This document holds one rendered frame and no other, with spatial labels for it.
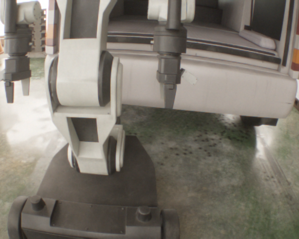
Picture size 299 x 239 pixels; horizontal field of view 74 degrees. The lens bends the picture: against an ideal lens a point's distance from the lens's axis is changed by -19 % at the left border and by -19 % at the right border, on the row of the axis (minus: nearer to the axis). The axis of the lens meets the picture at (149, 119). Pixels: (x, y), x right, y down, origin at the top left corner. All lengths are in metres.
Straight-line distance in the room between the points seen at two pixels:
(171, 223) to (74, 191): 0.37
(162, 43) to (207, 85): 0.59
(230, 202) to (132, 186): 0.50
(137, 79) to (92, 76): 0.61
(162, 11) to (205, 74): 0.59
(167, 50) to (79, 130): 0.35
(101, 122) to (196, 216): 0.63
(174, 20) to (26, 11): 0.40
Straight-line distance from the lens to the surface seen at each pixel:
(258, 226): 1.12
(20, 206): 0.86
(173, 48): 0.60
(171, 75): 0.58
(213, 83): 1.16
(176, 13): 0.58
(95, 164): 0.81
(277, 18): 1.59
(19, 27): 0.70
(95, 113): 0.62
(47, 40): 1.34
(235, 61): 1.33
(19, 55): 0.71
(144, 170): 0.99
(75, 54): 0.56
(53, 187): 0.93
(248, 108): 1.27
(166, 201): 1.10
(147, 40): 1.24
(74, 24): 0.63
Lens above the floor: 0.80
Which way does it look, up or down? 28 degrees down
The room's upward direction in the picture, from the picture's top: 4 degrees clockwise
